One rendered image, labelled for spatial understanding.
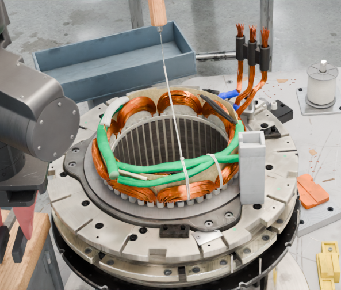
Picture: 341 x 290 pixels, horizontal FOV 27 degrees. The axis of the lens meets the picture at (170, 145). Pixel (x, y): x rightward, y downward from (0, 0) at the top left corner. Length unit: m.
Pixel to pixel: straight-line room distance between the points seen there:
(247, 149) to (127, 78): 0.40
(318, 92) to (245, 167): 0.68
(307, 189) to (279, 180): 0.41
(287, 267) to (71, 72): 0.48
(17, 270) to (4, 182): 0.20
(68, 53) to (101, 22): 2.14
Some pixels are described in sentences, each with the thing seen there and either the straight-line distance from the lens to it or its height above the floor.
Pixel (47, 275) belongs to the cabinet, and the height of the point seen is 0.97.
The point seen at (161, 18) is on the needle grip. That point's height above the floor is 1.31.
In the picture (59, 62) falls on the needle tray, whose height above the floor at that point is 1.04.
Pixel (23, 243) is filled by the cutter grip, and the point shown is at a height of 1.16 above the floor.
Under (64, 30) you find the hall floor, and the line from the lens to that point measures 3.35.
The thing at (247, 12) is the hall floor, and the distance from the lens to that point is 3.35.
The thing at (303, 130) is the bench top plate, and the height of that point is 0.78.
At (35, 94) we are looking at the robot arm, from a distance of 0.58.
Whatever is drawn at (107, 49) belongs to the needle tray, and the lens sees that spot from 1.24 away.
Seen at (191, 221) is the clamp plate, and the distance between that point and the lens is 0.83.
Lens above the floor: 1.71
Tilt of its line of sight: 41 degrees down
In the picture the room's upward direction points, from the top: 5 degrees counter-clockwise
